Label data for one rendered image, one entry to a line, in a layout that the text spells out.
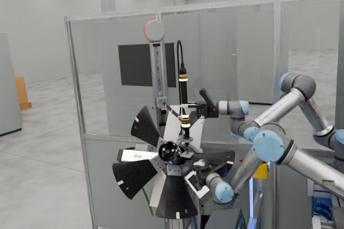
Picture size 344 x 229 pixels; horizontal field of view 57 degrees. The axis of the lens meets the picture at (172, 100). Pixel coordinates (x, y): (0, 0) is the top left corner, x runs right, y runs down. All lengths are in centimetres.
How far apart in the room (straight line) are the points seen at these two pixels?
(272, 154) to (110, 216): 226
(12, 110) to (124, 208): 469
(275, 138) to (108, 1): 687
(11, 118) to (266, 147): 651
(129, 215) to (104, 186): 35
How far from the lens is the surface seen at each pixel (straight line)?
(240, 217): 118
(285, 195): 261
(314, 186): 203
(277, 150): 128
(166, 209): 174
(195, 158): 177
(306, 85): 172
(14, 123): 744
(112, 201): 318
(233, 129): 171
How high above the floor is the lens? 188
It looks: 12 degrees down
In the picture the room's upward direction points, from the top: 4 degrees counter-clockwise
